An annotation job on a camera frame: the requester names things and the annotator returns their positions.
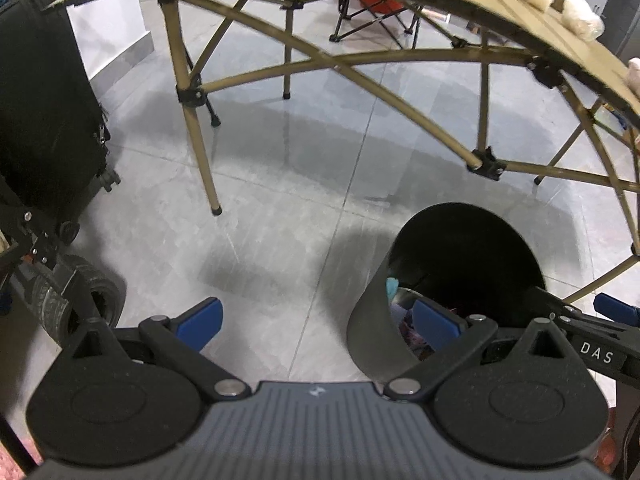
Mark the black wheeled cart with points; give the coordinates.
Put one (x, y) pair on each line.
(95, 300)

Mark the black trash bin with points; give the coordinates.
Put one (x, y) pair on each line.
(370, 330)

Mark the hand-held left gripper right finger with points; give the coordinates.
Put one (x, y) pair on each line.
(435, 325)

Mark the black folding chair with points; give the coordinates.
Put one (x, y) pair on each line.
(370, 20)

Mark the black suitcase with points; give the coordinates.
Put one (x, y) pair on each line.
(45, 110)

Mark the clear plastic bag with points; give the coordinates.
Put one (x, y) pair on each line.
(582, 17)

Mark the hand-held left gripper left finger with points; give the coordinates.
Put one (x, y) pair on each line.
(200, 321)

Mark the light blue plush toy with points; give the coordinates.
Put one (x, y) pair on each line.
(391, 287)

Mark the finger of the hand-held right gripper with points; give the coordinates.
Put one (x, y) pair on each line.
(560, 310)
(617, 310)

